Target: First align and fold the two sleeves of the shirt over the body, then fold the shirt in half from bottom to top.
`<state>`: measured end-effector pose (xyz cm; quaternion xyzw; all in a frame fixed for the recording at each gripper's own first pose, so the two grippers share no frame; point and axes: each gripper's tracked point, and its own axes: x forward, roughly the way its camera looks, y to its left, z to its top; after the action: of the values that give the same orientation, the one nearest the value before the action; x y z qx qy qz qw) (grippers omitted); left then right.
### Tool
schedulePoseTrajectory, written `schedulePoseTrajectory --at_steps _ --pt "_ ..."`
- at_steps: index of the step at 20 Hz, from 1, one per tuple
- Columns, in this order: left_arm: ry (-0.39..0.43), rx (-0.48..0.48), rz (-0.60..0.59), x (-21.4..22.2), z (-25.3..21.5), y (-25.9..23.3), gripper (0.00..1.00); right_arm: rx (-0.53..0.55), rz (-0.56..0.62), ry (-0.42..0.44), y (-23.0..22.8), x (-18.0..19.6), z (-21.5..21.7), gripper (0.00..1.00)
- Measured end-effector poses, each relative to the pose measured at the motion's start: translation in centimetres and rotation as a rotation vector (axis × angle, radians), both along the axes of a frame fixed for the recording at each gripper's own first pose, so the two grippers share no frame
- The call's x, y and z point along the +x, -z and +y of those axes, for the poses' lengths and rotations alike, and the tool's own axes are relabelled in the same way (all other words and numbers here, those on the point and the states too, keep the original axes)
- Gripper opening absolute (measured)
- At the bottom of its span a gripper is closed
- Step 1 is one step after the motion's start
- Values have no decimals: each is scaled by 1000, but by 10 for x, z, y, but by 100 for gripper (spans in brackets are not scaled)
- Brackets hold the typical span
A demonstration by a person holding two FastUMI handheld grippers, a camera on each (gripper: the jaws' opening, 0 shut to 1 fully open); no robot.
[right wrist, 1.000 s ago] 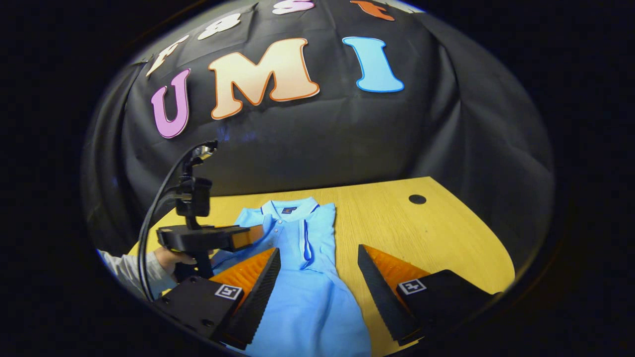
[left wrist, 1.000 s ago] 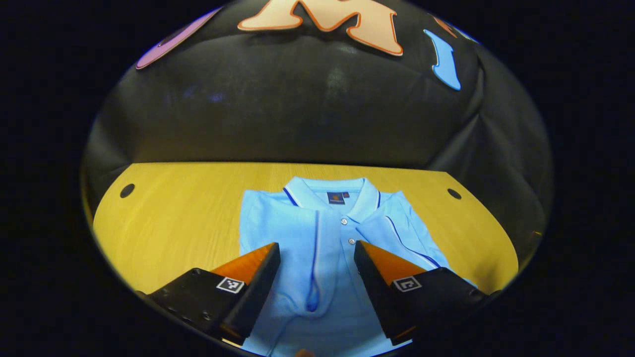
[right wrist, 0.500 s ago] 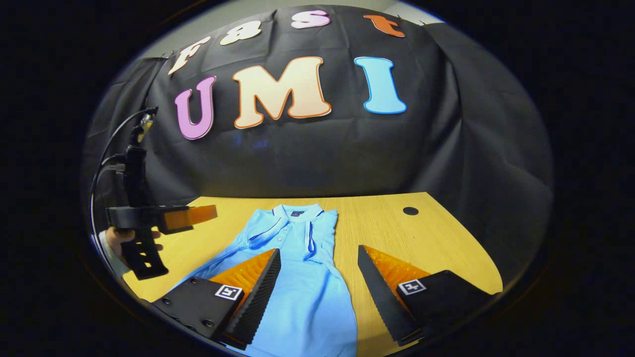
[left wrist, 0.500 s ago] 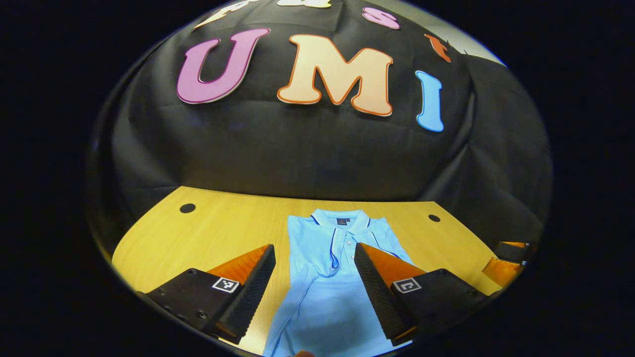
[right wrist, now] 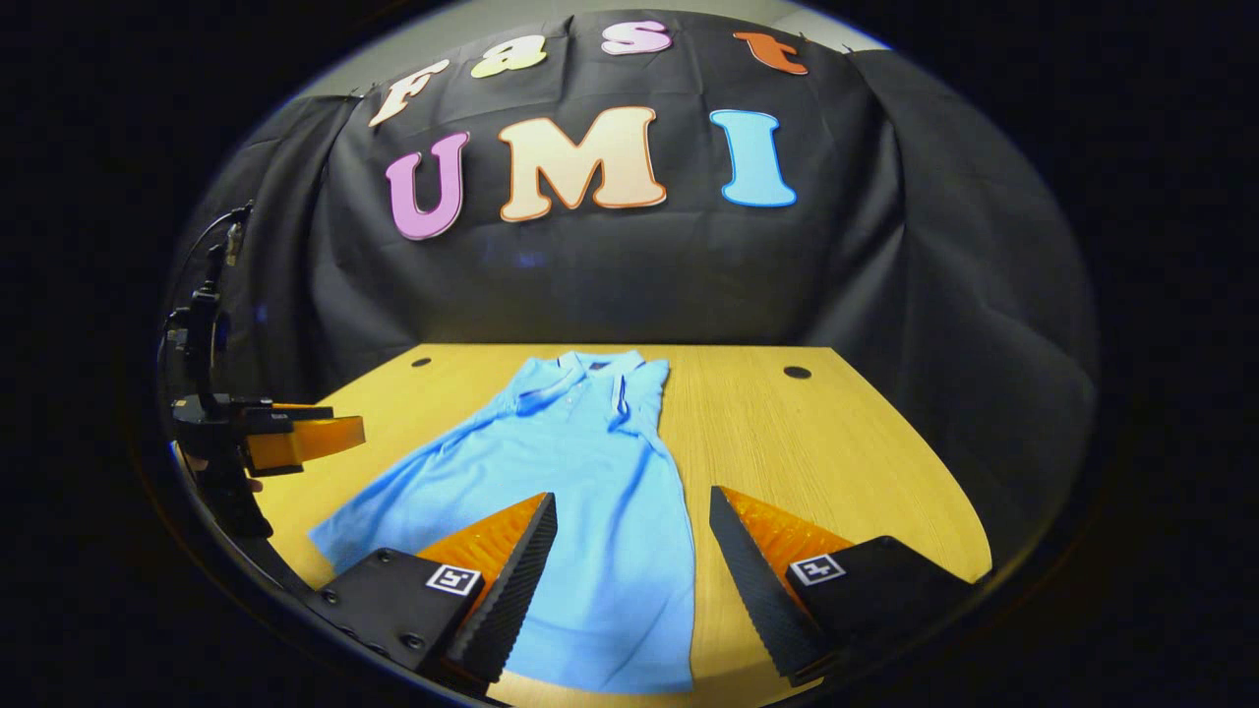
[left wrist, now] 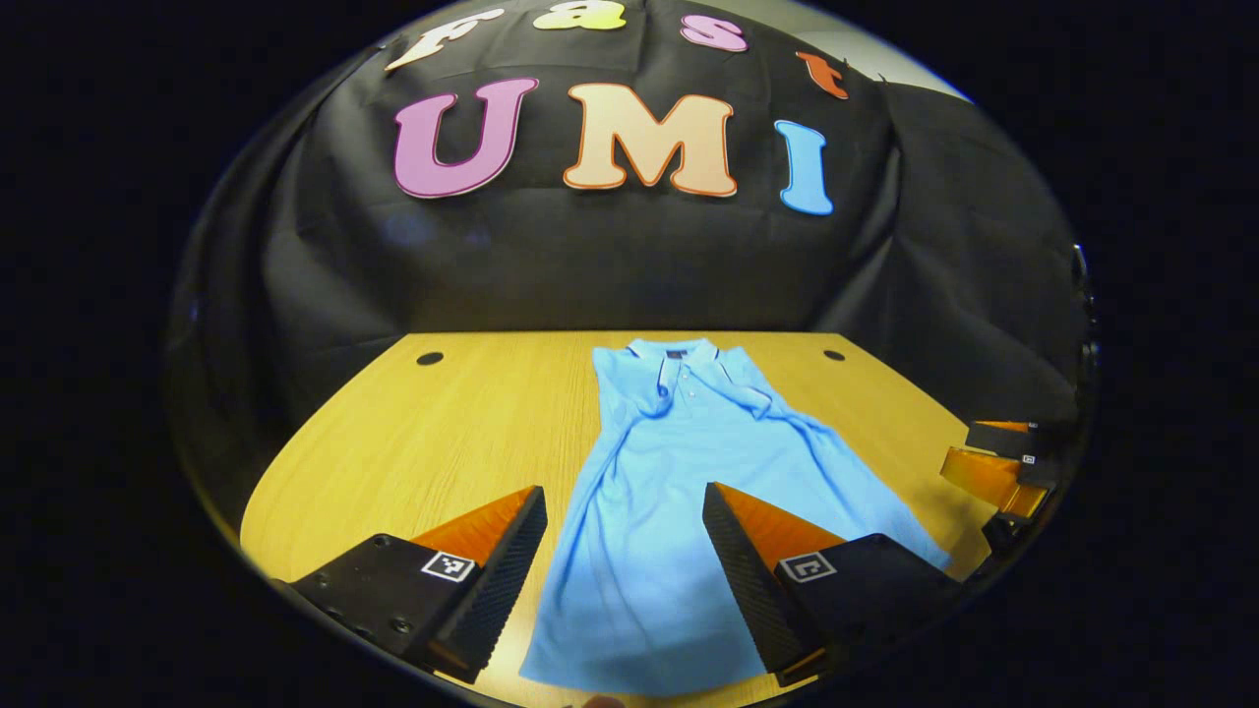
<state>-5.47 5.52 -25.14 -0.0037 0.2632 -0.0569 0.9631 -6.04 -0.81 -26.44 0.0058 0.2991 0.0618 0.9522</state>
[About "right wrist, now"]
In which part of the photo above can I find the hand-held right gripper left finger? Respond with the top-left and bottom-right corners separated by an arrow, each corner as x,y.
313,492 -> 559,689

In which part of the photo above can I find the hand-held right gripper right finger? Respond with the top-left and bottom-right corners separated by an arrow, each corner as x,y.
708,485 -> 982,688

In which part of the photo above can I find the light blue polo T-shirt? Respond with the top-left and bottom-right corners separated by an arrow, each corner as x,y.
308,349 -> 696,695

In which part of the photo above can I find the black backdrop cloth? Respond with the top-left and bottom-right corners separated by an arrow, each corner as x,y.
162,10 -> 1098,552

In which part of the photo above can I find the black cable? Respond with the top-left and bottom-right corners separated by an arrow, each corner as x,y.
192,200 -> 257,296

